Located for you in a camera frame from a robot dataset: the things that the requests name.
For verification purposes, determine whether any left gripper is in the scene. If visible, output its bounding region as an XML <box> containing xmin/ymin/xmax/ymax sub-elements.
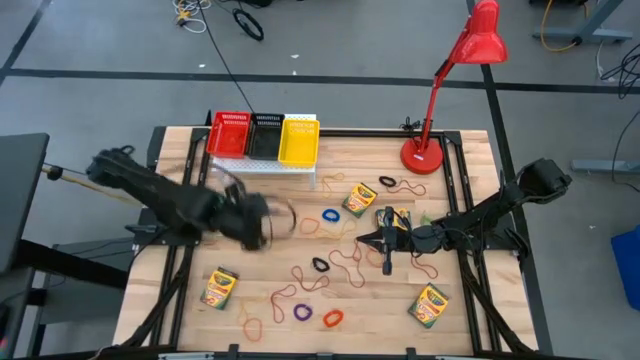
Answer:
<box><xmin>217</xmin><ymin>191</ymin><xmax>299</xmax><ymax>252</ymax></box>

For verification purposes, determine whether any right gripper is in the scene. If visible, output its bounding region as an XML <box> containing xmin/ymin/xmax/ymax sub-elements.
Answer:
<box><xmin>356</xmin><ymin>206</ymin><xmax>449</xmax><ymax>277</ymax></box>

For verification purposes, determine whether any orange rubber band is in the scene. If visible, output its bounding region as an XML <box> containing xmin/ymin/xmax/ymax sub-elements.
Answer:
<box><xmin>241</xmin><ymin>316</ymin><xmax>265</xmax><ymax>344</ymax></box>
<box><xmin>298</xmin><ymin>216</ymin><xmax>322</xmax><ymax>238</ymax></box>

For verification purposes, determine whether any yellow green crayon box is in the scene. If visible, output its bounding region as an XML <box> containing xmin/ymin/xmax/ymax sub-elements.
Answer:
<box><xmin>341</xmin><ymin>181</ymin><xmax>379</xmax><ymax>220</ymax></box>
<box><xmin>199</xmin><ymin>266</ymin><xmax>241</xmax><ymax>312</ymax></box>
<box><xmin>374</xmin><ymin>206</ymin><xmax>413</xmax><ymax>232</ymax></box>
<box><xmin>406</xmin><ymin>281</ymin><xmax>450</xmax><ymax>330</ymax></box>

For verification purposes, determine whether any yellow plastic basket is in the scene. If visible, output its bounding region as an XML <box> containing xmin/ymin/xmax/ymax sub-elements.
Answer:
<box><xmin>277</xmin><ymin>115</ymin><xmax>322</xmax><ymax>169</ymax></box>

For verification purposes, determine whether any black plastic basket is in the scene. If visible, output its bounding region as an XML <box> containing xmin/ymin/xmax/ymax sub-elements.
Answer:
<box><xmin>246</xmin><ymin>112</ymin><xmax>287</xmax><ymax>162</ymax></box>

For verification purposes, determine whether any purple coil wristband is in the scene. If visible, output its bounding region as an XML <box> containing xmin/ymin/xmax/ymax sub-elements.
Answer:
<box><xmin>292</xmin><ymin>302</ymin><xmax>315</xmax><ymax>323</ymax></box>

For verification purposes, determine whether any yellow rubber band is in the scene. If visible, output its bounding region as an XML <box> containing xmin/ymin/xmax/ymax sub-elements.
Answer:
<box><xmin>319</xmin><ymin>171</ymin><xmax>347</xmax><ymax>199</ymax></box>
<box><xmin>236</xmin><ymin>293</ymin><xmax>272</xmax><ymax>327</ymax></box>
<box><xmin>313</xmin><ymin>218</ymin><xmax>358</xmax><ymax>242</ymax></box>

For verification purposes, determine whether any red plastic basket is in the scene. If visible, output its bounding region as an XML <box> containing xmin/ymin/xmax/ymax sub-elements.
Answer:
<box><xmin>205</xmin><ymin>110</ymin><xmax>253</xmax><ymax>160</ymax></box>

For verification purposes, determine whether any grey metal desk foot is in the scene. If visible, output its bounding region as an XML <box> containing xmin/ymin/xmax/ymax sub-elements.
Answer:
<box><xmin>570</xmin><ymin>159</ymin><xmax>640</xmax><ymax>176</ymax></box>

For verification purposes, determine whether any dark grey desk top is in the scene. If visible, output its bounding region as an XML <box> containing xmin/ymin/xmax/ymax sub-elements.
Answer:
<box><xmin>0</xmin><ymin>131</ymin><xmax>51</xmax><ymax>274</ymax></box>

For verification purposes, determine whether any grey metal desk leg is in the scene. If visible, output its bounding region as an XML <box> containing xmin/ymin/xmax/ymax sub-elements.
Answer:
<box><xmin>531</xmin><ymin>0</ymin><xmax>634</xmax><ymax>46</ymax></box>

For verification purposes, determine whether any white perforated metal shelf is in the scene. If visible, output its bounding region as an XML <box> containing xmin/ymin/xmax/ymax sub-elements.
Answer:
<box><xmin>211</xmin><ymin>112</ymin><xmax>318</xmax><ymax>191</ymax></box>

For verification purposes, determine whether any orange coil wristband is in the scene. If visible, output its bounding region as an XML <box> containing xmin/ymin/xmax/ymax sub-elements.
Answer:
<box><xmin>321</xmin><ymin>308</ymin><xmax>346</xmax><ymax>330</ymax></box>

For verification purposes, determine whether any blue plastic bin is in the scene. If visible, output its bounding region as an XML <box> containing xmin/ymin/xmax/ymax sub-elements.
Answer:
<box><xmin>610</xmin><ymin>224</ymin><xmax>640</xmax><ymax>312</ymax></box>

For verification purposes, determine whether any long red cable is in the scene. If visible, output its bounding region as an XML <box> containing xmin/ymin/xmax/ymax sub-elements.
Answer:
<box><xmin>326</xmin><ymin>241</ymin><xmax>368</xmax><ymax>290</ymax></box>

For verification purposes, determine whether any black lamp cord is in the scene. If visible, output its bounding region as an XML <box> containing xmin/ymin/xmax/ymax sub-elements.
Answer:
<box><xmin>398</xmin><ymin>116</ymin><xmax>427</xmax><ymax>135</ymax></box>

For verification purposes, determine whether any long black cable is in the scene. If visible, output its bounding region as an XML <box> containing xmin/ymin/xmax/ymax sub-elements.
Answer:
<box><xmin>196</xmin><ymin>0</ymin><xmax>257</xmax><ymax>116</ymax></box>

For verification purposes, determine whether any black cable coil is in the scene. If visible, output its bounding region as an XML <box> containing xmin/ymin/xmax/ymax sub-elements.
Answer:
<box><xmin>231</xmin><ymin>7</ymin><xmax>265</xmax><ymax>43</ymax></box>

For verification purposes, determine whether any black desk frame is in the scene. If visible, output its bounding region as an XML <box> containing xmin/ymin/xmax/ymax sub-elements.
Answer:
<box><xmin>0</xmin><ymin>238</ymin><xmax>130</xmax><ymax>360</ymax></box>

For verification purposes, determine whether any white yellow cable bundle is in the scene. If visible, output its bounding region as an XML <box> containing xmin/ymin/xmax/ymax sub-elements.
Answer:
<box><xmin>171</xmin><ymin>0</ymin><xmax>209</xmax><ymax>35</ymax></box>

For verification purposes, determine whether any yellow tether cord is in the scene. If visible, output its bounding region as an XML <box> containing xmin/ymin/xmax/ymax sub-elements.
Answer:
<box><xmin>41</xmin><ymin>163</ymin><xmax>147</xmax><ymax>208</ymax></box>

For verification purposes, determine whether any black floor cable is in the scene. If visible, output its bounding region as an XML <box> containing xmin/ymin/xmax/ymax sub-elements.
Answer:
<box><xmin>598</xmin><ymin>41</ymin><xmax>640</xmax><ymax>101</ymax></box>
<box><xmin>610</xmin><ymin>108</ymin><xmax>640</xmax><ymax>195</ymax></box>

